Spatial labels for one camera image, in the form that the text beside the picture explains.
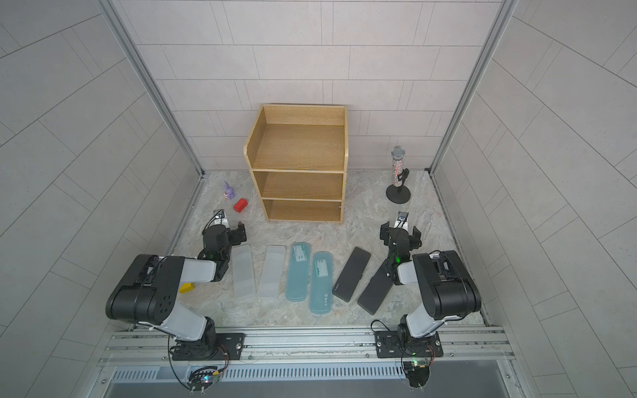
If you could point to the black pencil case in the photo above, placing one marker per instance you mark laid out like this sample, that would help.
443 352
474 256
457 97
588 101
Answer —
351 274
377 290

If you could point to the candy tube on black stand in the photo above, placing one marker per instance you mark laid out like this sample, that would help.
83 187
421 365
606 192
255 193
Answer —
397 192

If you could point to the yellow block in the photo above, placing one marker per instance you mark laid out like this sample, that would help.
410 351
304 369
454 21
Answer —
187 287

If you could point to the right circuit board with wires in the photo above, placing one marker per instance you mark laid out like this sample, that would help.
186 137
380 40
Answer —
416 374

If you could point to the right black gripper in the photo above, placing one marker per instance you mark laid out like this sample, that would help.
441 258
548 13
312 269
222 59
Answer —
391 233

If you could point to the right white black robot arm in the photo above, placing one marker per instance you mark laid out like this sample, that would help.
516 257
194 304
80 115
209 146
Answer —
447 294

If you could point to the red block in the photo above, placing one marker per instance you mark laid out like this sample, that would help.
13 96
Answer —
241 205

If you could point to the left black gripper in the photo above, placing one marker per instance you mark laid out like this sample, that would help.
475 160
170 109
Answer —
235 235

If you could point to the frosted white pencil case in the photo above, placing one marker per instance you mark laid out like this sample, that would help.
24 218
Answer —
243 272
271 274

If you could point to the wooden three-tier shelf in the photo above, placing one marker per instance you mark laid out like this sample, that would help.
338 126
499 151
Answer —
297 155

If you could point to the right frosted white pencil case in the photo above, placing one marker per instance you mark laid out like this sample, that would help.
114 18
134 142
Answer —
271 274

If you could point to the left frosted white pencil case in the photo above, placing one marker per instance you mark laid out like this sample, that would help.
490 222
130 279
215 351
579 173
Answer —
243 272

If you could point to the teal pencil case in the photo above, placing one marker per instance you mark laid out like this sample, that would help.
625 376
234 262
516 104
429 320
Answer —
321 283
296 287

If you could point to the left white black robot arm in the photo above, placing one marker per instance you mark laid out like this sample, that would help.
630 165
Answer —
147 294

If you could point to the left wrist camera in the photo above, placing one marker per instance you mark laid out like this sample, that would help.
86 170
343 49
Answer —
220 218

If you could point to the circuit board with wires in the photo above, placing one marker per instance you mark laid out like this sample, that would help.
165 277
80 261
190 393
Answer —
416 374
203 378

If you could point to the aluminium mounting rail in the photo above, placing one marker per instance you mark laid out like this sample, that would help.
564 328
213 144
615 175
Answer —
260 346

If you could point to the left circuit board with wires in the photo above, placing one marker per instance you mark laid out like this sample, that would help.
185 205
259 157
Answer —
203 378

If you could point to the purple toy figure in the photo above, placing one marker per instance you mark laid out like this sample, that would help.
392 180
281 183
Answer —
229 192

